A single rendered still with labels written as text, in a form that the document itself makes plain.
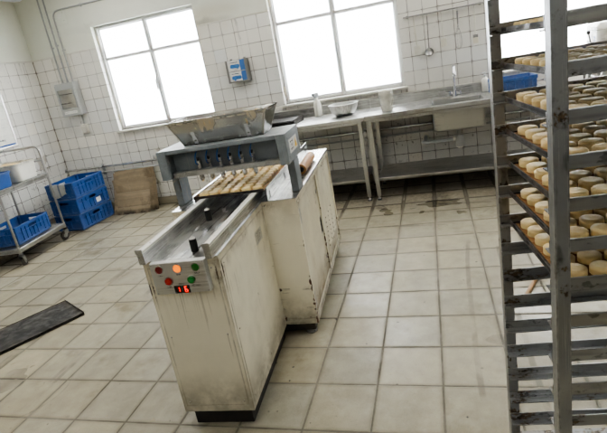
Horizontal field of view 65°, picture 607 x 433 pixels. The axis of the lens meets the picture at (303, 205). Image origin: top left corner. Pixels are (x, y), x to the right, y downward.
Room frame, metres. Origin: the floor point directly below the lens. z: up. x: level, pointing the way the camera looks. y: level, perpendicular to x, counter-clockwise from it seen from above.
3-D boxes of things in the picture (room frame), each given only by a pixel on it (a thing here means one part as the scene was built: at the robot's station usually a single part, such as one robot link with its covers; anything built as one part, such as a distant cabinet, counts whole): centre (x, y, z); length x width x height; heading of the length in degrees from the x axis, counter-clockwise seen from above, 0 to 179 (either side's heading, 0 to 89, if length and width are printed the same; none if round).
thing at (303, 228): (3.11, 0.24, 0.42); 1.28 x 0.72 x 0.84; 167
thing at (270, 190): (3.06, 0.04, 0.88); 1.28 x 0.01 x 0.07; 167
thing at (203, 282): (1.80, 0.54, 0.77); 0.24 x 0.04 x 0.14; 77
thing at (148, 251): (2.79, 0.46, 0.87); 2.01 x 0.03 x 0.07; 167
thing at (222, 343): (2.15, 0.46, 0.45); 0.70 x 0.34 x 0.90; 167
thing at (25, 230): (5.11, 3.14, 0.29); 0.56 x 0.38 x 0.20; 171
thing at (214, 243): (2.72, 0.18, 0.87); 2.01 x 0.03 x 0.07; 167
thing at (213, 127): (2.65, 0.34, 1.25); 0.56 x 0.29 x 0.14; 77
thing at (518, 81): (4.64, -2.20, 0.95); 0.40 x 0.30 x 0.14; 76
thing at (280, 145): (2.65, 0.34, 1.01); 0.72 x 0.33 x 0.34; 77
